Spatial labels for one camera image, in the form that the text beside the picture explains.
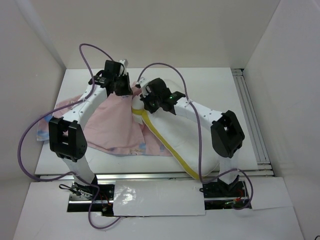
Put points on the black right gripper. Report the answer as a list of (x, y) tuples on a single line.
[(145, 100)]

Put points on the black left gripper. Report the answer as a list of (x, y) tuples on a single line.
[(127, 90)]

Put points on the white pillow yellow trim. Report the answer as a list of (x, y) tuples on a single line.
[(179, 135)]

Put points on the pink printed pillowcase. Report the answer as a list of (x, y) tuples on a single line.
[(112, 130)]

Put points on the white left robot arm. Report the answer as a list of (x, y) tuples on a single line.
[(66, 137)]

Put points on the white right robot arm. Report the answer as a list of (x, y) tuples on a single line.
[(199, 138)]

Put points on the white cover sheet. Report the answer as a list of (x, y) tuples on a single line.
[(133, 198)]

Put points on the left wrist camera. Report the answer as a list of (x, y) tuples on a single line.
[(123, 69)]

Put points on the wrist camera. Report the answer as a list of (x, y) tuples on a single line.
[(142, 84), (123, 69)]

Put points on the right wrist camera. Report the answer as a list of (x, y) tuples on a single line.
[(142, 84)]

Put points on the aluminium front rail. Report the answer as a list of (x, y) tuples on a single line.
[(174, 175)]

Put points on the aluminium side rail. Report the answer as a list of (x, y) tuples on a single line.
[(256, 137)]

